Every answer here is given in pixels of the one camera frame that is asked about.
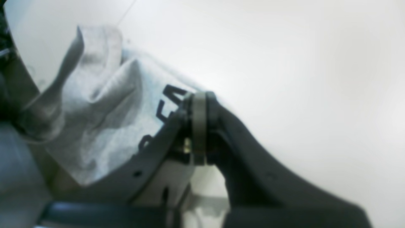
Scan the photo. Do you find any grey T-shirt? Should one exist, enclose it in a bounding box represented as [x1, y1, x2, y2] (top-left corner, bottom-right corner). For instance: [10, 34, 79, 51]
[16, 26, 201, 186]

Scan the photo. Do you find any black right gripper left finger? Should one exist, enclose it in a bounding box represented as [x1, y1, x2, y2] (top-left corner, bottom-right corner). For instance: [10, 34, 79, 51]
[47, 92, 208, 228]

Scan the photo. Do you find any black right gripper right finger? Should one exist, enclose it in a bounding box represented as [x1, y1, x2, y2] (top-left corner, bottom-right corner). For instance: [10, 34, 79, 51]
[206, 92, 371, 228]

